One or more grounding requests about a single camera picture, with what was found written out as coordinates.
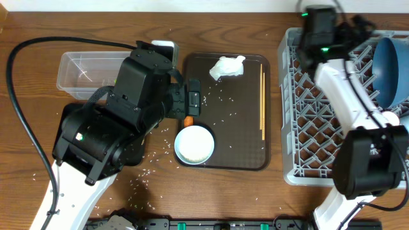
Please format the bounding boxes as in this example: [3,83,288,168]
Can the orange carrot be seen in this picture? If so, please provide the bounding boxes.
[183,116,194,128]

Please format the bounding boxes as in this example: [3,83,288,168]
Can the pink cup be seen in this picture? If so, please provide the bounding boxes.
[382,111,400,126]

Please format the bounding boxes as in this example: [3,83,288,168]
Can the dark blue plate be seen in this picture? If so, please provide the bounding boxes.
[372,38,408,108]

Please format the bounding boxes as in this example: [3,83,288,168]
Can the light blue cup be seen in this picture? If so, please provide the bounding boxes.
[399,115,409,132]

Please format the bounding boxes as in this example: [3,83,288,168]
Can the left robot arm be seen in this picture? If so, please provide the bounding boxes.
[6,38,201,229]

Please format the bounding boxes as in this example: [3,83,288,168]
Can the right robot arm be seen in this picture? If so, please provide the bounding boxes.
[297,3,408,229]

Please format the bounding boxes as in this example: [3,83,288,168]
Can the grey dishwasher rack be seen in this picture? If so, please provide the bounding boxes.
[277,27,408,187]

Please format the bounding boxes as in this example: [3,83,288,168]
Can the light blue rice bowl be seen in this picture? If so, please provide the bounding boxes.
[174,125,215,165]

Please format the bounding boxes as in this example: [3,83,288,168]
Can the crumpled white napkin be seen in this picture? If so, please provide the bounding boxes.
[209,56,245,81]

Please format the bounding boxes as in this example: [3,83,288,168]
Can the brown serving tray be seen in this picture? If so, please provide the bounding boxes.
[183,52,271,171]

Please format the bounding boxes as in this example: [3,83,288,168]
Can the black plastic tray bin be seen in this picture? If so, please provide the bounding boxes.
[52,103,145,168]

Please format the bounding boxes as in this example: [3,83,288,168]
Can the wooden chopstick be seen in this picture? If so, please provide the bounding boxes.
[259,63,263,130]
[262,72,265,141]

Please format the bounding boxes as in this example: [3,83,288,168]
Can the clear plastic bin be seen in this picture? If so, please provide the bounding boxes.
[56,51,130,100]

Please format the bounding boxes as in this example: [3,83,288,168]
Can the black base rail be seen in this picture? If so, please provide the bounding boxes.
[84,209,383,230]

